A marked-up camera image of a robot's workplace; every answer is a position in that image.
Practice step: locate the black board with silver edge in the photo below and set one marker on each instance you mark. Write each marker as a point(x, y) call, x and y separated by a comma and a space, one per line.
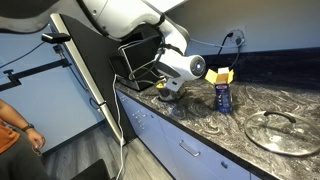
point(93, 66)

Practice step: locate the small silver cabinet knob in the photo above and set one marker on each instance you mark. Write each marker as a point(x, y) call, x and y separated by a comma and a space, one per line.
point(224, 164)

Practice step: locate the orange shirt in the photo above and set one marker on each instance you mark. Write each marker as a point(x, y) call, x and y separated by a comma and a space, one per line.
point(7, 138)

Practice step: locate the white wall outlet plate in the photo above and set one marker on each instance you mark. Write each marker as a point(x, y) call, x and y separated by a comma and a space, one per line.
point(243, 31)

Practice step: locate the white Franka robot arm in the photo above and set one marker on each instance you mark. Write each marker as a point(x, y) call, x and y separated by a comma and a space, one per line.
point(133, 16)

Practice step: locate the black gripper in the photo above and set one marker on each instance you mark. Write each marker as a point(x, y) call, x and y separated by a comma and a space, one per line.
point(180, 93)

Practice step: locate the person's bare forearm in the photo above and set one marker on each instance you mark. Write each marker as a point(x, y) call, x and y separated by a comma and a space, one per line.
point(11, 115)

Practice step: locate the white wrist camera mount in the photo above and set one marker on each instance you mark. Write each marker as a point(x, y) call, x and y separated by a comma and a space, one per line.
point(173, 83)

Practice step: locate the pale yellow pot contents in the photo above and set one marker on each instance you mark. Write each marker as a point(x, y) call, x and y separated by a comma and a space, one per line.
point(160, 85)

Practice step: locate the black case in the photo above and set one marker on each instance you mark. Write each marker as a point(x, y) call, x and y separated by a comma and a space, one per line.
point(93, 171)

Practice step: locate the blue pasta box yellow flaps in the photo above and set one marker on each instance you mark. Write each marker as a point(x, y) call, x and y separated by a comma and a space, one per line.
point(223, 96)

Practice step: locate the person's bare hand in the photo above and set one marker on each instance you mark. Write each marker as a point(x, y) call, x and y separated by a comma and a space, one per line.
point(36, 138)

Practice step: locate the black wrist watch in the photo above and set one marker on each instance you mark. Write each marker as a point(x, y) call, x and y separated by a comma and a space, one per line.
point(28, 127)

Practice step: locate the white base cabinet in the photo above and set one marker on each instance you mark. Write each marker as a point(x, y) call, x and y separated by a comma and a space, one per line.
point(160, 140)

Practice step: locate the dark trousers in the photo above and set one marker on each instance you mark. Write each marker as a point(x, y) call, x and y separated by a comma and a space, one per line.
point(20, 163)

